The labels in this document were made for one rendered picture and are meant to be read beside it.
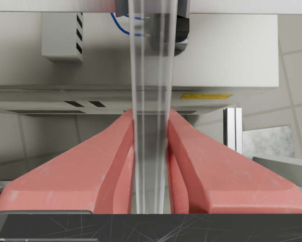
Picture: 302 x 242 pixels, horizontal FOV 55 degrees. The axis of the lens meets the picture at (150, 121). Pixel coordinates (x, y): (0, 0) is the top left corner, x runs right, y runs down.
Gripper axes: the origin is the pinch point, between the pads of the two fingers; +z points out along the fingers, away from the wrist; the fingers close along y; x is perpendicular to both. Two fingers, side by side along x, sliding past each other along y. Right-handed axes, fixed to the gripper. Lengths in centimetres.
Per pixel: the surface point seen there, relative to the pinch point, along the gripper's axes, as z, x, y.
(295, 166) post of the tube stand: 45, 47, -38
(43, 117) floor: 78, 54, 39
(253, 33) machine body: 36.0, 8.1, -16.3
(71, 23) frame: 31.8, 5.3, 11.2
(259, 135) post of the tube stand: 74, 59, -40
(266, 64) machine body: 32.9, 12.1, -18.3
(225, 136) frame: 50, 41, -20
